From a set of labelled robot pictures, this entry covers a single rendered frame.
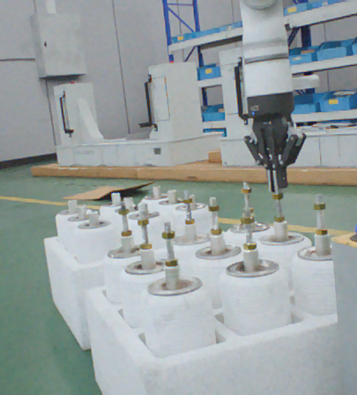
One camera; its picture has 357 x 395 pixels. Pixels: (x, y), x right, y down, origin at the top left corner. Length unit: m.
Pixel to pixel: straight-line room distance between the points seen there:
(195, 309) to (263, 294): 0.10
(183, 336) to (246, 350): 0.08
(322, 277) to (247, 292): 0.12
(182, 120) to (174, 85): 0.25
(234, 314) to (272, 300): 0.06
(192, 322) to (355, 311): 0.20
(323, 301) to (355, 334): 0.14
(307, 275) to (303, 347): 0.11
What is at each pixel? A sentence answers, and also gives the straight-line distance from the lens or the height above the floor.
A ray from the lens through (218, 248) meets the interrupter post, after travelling 0.92.
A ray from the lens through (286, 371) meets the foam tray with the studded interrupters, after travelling 0.81.
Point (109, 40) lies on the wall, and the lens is 8.29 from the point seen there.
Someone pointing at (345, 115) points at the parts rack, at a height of 0.21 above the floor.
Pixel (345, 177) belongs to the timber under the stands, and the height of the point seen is 0.04.
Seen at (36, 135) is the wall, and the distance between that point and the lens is 7.55.
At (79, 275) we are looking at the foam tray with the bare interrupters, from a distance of 1.23.
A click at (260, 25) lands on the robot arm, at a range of 0.93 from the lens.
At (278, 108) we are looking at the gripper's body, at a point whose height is 0.47.
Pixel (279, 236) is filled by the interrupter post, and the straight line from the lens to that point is 0.97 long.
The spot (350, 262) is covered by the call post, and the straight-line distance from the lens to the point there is 0.69.
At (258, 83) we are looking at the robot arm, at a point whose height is 0.51.
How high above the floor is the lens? 0.49
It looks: 9 degrees down
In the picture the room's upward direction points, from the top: 7 degrees counter-clockwise
